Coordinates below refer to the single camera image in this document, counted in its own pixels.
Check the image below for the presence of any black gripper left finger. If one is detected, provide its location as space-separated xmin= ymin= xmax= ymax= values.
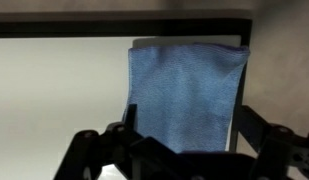
xmin=53 ymin=103 xmax=145 ymax=180

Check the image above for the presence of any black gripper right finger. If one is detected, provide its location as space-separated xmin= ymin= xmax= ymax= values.
xmin=233 ymin=104 xmax=309 ymax=180

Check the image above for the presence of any blue microfibre cloth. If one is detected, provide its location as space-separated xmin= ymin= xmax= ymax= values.
xmin=122 ymin=42 xmax=251 ymax=154

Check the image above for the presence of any whiteboard with black frame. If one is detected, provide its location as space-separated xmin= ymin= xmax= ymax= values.
xmin=0 ymin=12 xmax=253 ymax=180

